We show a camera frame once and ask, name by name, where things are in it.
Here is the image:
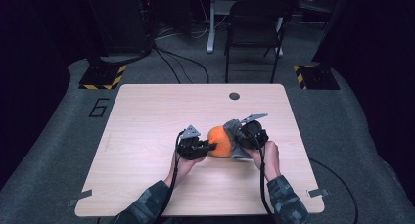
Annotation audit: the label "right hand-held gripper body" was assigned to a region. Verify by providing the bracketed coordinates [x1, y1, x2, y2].
[240, 112, 270, 151]

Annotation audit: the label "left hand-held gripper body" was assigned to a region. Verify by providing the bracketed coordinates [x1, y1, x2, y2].
[176, 124, 209, 160]

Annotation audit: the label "orange plush toy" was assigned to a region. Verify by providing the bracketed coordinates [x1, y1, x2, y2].
[207, 125, 234, 158]

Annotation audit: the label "grey fluffy cloth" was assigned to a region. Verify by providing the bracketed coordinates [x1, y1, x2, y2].
[223, 118, 254, 160]

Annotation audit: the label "person's left hand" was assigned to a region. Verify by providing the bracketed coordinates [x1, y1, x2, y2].
[163, 151, 207, 189]

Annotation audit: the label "person's right hand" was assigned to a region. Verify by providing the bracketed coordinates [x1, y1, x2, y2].
[249, 140, 282, 182]

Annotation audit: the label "black yellow-striped stand base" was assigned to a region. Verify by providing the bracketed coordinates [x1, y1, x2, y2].
[293, 64, 341, 91]
[78, 63, 127, 91]

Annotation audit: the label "black folding chair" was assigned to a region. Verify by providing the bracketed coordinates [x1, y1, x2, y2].
[224, 0, 293, 85]

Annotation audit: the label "white desk leg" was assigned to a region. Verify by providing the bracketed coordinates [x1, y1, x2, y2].
[206, 0, 236, 54]

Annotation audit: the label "black cabinet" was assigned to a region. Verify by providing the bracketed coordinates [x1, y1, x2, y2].
[82, 0, 155, 57]

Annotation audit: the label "black floor cables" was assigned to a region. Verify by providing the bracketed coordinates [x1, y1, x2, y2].
[153, 46, 210, 85]

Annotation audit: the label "white floor cables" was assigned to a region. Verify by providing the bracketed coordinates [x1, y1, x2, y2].
[156, 0, 229, 41]

